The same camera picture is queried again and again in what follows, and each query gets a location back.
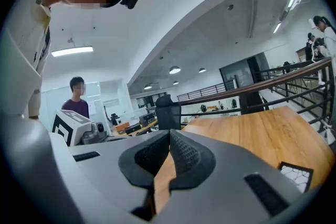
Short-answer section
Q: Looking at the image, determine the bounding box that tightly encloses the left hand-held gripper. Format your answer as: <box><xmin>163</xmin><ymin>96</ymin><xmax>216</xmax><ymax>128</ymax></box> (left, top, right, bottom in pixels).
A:
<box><xmin>51</xmin><ymin>109</ymin><xmax>108</xmax><ymax>147</ymax></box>

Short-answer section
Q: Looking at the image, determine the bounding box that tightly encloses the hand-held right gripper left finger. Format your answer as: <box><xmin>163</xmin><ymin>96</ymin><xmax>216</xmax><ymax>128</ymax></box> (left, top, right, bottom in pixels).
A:
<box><xmin>68</xmin><ymin>129</ymin><xmax>172</xmax><ymax>221</ymax></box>

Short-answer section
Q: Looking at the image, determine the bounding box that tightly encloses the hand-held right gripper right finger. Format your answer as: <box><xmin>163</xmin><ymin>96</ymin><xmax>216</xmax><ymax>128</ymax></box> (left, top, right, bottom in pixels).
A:
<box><xmin>156</xmin><ymin>128</ymin><xmax>303</xmax><ymax>224</ymax></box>

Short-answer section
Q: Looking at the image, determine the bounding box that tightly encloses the black-rimmed white patterned container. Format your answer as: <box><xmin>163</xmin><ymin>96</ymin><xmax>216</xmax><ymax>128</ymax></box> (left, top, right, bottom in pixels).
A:
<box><xmin>277</xmin><ymin>161</ymin><xmax>314</xmax><ymax>194</ymax></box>

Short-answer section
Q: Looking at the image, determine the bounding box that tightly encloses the orange box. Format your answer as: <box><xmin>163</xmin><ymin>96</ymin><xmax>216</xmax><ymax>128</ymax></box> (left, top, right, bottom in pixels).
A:
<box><xmin>115</xmin><ymin>122</ymin><xmax>130</xmax><ymax>133</ymax></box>

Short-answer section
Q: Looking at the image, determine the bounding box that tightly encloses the black box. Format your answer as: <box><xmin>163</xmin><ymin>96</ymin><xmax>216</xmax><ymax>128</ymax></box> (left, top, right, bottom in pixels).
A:
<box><xmin>125</xmin><ymin>124</ymin><xmax>143</xmax><ymax>135</ymax></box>

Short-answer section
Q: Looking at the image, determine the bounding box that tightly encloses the rectangular ceiling light panel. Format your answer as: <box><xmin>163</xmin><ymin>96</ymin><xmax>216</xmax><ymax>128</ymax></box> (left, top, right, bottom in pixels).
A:
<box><xmin>50</xmin><ymin>45</ymin><xmax>94</xmax><ymax>58</ymax></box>

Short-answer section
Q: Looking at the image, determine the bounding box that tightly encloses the black mesh office chair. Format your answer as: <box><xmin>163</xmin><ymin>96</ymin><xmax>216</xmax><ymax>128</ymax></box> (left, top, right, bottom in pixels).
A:
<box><xmin>155</xmin><ymin>94</ymin><xmax>182</xmax><ymax>131</ymax></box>

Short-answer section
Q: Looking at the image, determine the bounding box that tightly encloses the dark metal wooden-topped railing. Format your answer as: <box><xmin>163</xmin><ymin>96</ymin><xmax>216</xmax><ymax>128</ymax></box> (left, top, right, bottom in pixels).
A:
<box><xmin>176</xmin><ymin>57</ymin><xmax>334</xmax><ymax>126</ymax></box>

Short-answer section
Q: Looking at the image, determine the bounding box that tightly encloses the person's white printed shirt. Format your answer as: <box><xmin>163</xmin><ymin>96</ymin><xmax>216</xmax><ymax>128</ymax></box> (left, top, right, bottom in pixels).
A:
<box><xmin>26</xmin><ymin>0</ymin><xmax>53</xmax><ymax>77</ymax></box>

